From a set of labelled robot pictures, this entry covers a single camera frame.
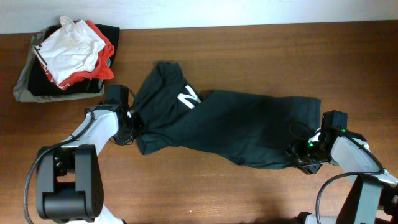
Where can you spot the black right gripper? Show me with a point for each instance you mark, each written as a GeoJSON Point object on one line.
{"type": "Point", "coordinates": [312, 167]}

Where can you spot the white folded garment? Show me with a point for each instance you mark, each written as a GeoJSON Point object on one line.
{"type": "Point", "coordinates": [72, 48]}

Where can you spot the grey folded garment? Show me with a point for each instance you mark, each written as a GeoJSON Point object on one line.
{"type": "Point", "coordinates": [20, 91]}

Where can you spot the red folded garment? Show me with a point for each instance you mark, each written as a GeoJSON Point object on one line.
{"type": "Point", "coordinates": [102, 69]}

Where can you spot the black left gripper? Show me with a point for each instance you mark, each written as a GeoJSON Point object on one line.
{"type": "Point", "coordinates": [122, 139]}

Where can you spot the dark green t-shirt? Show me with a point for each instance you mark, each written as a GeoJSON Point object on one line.
{"type": "Point", "coordinates": [247, 129]}

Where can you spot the black folded garment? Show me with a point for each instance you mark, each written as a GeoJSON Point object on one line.
{"type": "Point", "coordinates": [40, 85]}

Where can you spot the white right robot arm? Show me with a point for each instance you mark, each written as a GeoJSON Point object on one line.
{"type": "Point", "coordinates": [373, 188]}

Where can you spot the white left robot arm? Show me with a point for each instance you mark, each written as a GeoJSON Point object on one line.
{"type": "Point", "coordinates": [68, 183]}

